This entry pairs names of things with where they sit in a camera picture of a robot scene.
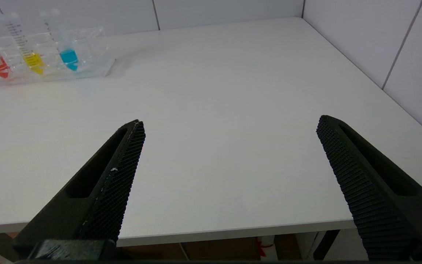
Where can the test tube with yellow pigment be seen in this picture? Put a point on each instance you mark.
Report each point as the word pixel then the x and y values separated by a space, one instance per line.
pixel 33 60

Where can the black table leg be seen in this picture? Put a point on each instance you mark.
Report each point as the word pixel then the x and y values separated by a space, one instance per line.
pixel 324 245

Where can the red and white object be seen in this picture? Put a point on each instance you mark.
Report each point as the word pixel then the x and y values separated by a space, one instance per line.
pixel 267 249

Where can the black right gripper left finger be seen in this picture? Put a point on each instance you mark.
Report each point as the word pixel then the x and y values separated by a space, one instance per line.
pixel 101 198

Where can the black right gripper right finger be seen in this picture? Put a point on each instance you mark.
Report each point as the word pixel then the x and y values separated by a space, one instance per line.
pixel 375 198

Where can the test tube with blue pigment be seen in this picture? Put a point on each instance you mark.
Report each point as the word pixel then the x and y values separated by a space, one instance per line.
pixel 68 57

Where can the clear plastic test tube rack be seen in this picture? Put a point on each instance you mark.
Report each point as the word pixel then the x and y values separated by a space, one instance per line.
pixel 90 55

